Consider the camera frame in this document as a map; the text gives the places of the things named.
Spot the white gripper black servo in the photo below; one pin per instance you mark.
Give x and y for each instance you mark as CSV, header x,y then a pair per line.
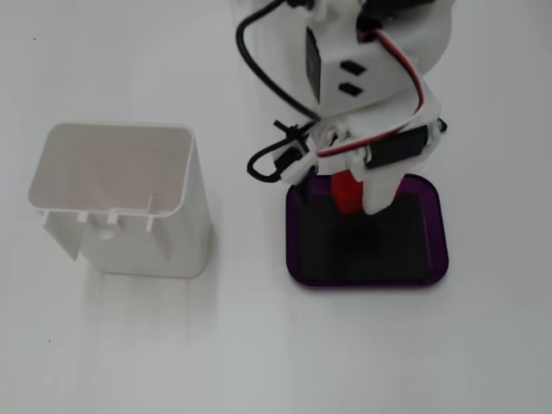
x,y
394,151

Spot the red textured block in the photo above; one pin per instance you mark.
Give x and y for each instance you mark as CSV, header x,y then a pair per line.
x,y
345,194

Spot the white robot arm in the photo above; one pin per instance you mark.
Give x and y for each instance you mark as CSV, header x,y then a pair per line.
x,y
379,82

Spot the black tray pad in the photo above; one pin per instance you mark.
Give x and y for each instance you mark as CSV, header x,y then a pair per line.
x,y
366,259

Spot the purple metal tray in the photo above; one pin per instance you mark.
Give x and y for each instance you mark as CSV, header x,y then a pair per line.
x,y
437,241

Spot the black zip tie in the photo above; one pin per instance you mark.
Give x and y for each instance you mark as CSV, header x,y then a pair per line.
x,y
286,128

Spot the white plastic container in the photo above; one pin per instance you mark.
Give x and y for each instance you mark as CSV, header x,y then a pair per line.
x,y
138,250

